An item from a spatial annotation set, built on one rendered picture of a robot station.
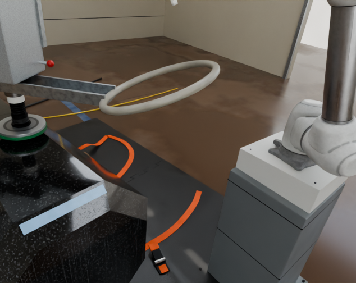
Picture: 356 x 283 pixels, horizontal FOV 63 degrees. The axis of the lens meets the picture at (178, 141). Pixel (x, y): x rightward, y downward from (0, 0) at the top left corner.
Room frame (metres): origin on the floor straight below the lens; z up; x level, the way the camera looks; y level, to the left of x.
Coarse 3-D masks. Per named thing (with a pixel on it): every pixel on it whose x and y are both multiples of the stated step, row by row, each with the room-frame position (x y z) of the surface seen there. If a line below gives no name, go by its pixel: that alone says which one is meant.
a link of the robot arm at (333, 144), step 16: (336, 0) 0.92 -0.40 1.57; (352, 0) 0.89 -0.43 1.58; (336, 16) 0.93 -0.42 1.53; (352, 16) 0.91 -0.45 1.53; (336, 32) 0.93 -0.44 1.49; (352, 32) 0.90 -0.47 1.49; (336, 48) 0.92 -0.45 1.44; (352, 48) 0.90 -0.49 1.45; (336, 64) 0.92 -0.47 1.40; (352, 64) 0.90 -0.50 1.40; (336, 80) 0.91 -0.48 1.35; (352, 80) 0.90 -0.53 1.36; (336, 96) 0.91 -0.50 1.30; (352, 96) 0.90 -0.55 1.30; (336, 112) 0.91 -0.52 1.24; (352, 112) 0.91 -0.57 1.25; (320, 128) 0.92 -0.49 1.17; (336, 128) 0.89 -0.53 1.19; (352, 128) 0.89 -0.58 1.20; (304, 144) 0.99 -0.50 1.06; (320, 144) 0.90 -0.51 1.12; (336, 144) 0.87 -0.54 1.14; (352, 144) 0.85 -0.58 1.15; (320, 160) 0.88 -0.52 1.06; (336, 160) 0.84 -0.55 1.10; (352, 160) 0.82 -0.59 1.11
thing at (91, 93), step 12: (0, 84) 1.11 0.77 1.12; (24, 84) 1.10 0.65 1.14; (36, 84) 1.21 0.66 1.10; (48, 84) 1.20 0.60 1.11; (60, 84) 1.19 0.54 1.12; (72, 84) 1.18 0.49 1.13; (84, 84) 1.18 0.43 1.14; (96, 84) 1.17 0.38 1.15; (108, 84) 1.17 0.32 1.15; (36, 96) 1.09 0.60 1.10; (48, 96) 1.08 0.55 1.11; (60, 96) 1.07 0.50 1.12; (72, 96) 1.07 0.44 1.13; (84, 96) 1.06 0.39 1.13; (96, 96) 1.05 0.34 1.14
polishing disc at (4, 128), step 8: (8, 120) 1.19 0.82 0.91; (32, 120) 1.22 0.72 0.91; (40, 120) 1.23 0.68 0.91; (0, 128) 1.11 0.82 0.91; (8, 128) 1.12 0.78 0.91; (16, 128) 1.13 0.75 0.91; (24, 128) 1.14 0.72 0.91; (32, 128) 1.14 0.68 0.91; (40, 128) 1.15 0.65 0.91; (8, 136) 1.07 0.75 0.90; (16, 136) 1.07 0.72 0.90; (24, 136) 1.08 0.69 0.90
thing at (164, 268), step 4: (152, 244) 1.23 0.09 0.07; (156, 244) 1.24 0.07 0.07; (152, 248) 1.21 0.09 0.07; (156, 248) 1.21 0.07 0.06; (152, 252) 1.19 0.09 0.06; (156, 252) 1.19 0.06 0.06; (160, 252) 1.19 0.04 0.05; (156, 256) 1.17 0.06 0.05; (160, 256) 1.17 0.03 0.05; (152, 260) 1.16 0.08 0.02; (156, 260) 1.14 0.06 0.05; (160, 260) 1.14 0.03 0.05; (164, 260) 1.15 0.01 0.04; (156, 264) 1.13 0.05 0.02; (160, 264) 1.13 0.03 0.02; (164, 264) 1.13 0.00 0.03; (160, 268) 1.10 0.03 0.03; (164, 268) 1.10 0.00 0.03; (168, 268) 1.11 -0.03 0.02; (160, 272) 1.07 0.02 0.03; (164, 272) 1.08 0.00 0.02
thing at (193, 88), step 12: (204, 60) 1.20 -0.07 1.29; (156, 72) 1.29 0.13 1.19; (216, 72) 1.00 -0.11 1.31; (132, 84) 1.23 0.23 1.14; (192, 84) 0.90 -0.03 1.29; (204, 84) 0.92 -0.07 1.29; (108, 96) 1.09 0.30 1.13; (168, 96) 0.85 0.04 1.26; (180, 96) 0.86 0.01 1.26; (108, 108) 0.90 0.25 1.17; (120, 108) 0.86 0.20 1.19; (132, 108) 0.84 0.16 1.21; (144, 108) 0.83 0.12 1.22; (156, 108) 0.84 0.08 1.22
